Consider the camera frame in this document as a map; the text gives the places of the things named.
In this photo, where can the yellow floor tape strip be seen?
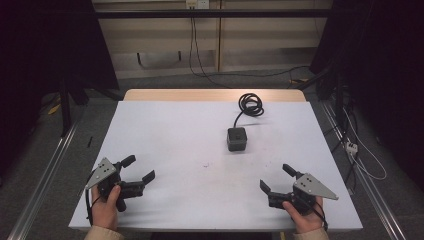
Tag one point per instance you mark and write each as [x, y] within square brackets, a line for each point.
[299, 81]
[54, 109]

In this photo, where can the black horizontal frame bar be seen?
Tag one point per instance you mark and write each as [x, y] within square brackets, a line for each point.
[213, 13]

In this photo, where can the person's left hand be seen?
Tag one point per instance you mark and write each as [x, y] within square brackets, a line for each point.
[105, 213]

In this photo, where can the person's right hand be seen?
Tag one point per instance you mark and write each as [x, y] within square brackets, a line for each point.
[306, 221]

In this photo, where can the aluminium floor rail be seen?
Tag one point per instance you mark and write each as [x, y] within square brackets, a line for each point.
[43, 180]
[370, 186]

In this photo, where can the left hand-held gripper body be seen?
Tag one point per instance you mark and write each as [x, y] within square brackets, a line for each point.
[133, 189]

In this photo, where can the white table cover sheet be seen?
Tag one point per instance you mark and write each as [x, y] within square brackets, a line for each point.
[173, 160]

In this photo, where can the small black floor object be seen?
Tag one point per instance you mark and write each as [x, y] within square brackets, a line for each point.
[89, 142]

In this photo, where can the dark curtain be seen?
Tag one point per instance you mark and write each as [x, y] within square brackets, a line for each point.
[383, 66]
[40, 50]

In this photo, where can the white wall socket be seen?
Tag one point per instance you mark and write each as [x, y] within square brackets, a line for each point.
[197, 3]

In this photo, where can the black metal stand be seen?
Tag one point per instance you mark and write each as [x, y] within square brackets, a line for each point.
[65, 106]

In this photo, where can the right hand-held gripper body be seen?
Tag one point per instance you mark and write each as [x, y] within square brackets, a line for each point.
[311, 186]

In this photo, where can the black cube power adapter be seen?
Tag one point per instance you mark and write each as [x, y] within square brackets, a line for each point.
[237, 139]

